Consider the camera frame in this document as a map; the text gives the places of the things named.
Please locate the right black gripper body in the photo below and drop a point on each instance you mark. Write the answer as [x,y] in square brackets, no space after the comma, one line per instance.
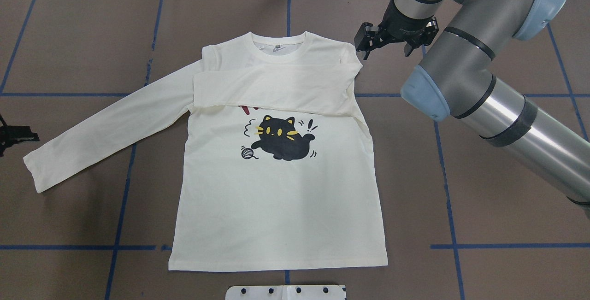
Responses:
[402,24]

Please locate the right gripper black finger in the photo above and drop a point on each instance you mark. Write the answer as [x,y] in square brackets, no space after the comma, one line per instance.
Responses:
[367,47]
[365,34]

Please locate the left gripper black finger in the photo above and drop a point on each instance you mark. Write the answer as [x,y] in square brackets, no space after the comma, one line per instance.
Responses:
[24,134]

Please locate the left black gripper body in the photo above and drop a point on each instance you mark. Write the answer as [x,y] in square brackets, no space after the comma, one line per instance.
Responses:
[8,134]

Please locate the cream long sleeve cat shirt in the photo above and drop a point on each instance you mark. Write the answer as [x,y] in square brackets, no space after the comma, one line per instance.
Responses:
[278,166]

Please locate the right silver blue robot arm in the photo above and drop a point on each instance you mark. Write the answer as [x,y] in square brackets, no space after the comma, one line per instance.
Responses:
[454,79]

